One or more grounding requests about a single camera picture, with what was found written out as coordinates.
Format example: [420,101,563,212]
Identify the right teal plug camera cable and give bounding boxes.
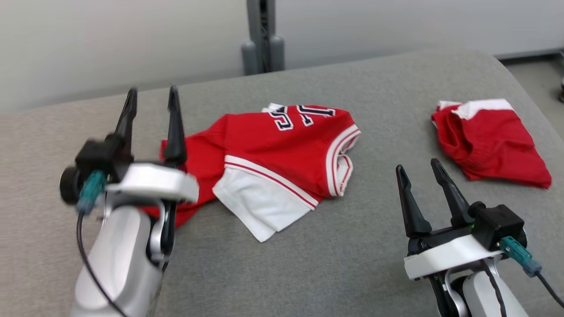
[500,235,564,310]

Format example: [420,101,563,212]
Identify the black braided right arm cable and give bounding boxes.
[479,261,508,317]

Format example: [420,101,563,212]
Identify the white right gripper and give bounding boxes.
[395,158,503,281]

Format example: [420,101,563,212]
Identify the left teal plug camera cable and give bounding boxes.
[75,170,129,317]

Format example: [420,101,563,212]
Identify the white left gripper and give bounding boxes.
[105,85,200,206]

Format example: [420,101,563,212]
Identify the teal plug camera cable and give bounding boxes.
[500,235,564,310]
[75,170,129,317]

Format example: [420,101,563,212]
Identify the red jersey with white sleeves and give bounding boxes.
[141,103,362,244]

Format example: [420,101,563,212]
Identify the grey metal partition post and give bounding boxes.
[241,0,286,76]

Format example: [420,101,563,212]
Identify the red shorts with white stripe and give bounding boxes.
[430,98,553,190]

